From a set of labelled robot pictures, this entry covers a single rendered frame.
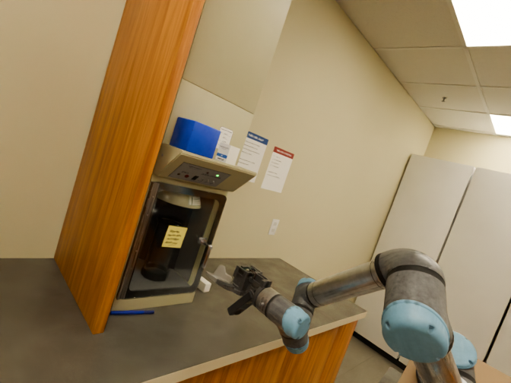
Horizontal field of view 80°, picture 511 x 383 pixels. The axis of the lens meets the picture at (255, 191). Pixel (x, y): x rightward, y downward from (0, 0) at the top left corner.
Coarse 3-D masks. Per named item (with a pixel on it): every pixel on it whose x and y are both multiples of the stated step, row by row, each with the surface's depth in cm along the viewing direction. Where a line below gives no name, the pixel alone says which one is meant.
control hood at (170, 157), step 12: (168, 144) 91; (168, 156) 90; (180, 156) 87; (192, 156) 88; (156, 168) 93; (168, 168) 90; (216, 168) 97; (228, 168) 99; (240, 168) 103; (180, 180) 99; (228, 180) 106; (240, 180) 109
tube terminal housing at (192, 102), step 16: (176, 96) 92; (192, 96) 95; (208, 96) 99; (176, 112) 93; (192, 112) 97; (208, 112) 101; (224, 112) 105; (240, 112) 110; (240, 128) 112; (240, 144) 114; (160, 176) 96; (224, 192) 116; (128, 256) 97; (112, 304) 98; (128, 304) 102; (144, 304) 106; (160, 304) 111
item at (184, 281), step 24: (168, 192) 98; (192, 192) 105; (168, 216) 101; (192, 216) 108; (216, 216) 115; (144, 240) 98; (192, 240) 111; (144, 264) 100; (168, 264) 107; (192, 264) 114; (144, 288) 103; (168, 288) 110; (192, 288) 118
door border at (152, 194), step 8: (152, 192) 95; (152, 200) 95; (144, 208) 94; (144, 216) 95; (144, 224) 96; (136, 240) 95; (136, 248) 96; (136, 256) 97; (128, 272) 97; (128, 280) 98; (120, 288) 96; (120, 296) 98
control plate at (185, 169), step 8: (176, 168) 91; (184, 168) 92; (192, 168) 94; (200, 168) 95; (176, 176) 95; (184, 176) 97; (192, 176) 98; (200, 176) 99; (208, 176) 100; (216, 176) 102; (224, 176) 103; (208, 184) 105; (216, 184) 106
